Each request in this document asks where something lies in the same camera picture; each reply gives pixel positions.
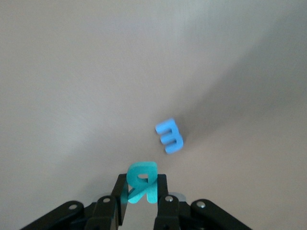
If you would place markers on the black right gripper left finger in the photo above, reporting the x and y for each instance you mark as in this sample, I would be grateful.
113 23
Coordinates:
103 213

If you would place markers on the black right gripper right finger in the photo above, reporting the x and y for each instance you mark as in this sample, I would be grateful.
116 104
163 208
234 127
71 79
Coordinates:
168 213

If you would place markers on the teal foam letter R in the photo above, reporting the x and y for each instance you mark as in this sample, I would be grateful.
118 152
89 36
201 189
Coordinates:
134 175

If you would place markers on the blue foam lowercase letter m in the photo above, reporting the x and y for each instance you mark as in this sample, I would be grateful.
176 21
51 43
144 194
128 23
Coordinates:
177 143

